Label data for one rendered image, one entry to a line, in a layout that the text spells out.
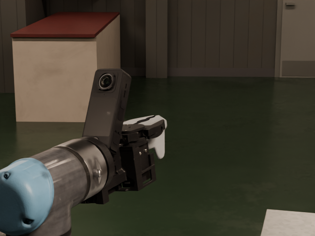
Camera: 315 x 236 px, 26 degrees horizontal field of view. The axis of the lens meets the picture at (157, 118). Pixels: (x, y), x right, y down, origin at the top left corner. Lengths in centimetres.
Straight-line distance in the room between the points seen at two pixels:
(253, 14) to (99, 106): 888
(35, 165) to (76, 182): 6
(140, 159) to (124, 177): 3
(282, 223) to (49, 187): 106
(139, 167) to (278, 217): 90
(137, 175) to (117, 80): 13
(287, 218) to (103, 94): 96
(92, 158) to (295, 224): 98
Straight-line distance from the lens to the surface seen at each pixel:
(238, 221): 454
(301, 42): 981
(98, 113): 89
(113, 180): 89
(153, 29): 955
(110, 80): 89
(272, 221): 174
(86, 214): 464
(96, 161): 83
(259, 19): 975
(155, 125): 94
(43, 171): 76
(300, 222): 174
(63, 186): 77
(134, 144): 91
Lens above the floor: 170
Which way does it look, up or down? 13 degrees down
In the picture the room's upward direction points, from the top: straight up
